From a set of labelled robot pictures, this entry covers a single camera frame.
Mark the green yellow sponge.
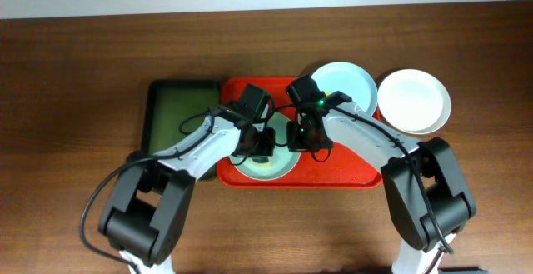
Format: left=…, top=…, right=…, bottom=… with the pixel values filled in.
left=252, top=157, right=271, bottom=168

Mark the light green plate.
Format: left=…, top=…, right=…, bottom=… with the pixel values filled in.
left=230, top=112, right=300, bottom=181

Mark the light blue plate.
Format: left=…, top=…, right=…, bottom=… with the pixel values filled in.
left=311, top=62, right=377, bottom=116

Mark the white plate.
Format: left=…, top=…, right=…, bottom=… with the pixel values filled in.
left=377, top=69, right=451, bottom=135

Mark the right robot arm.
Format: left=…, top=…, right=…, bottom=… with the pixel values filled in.
left=287, top=91, right=476, bottom=273

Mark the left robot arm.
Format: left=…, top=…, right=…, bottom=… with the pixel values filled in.
left=98, top=103, right=269, bottom=273

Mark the red plastic tray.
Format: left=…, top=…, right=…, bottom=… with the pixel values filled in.
left=217, top=77, right=381, bottom=189

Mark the dark green tray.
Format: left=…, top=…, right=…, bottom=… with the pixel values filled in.
left=140, top=78, right=222, bottom=182

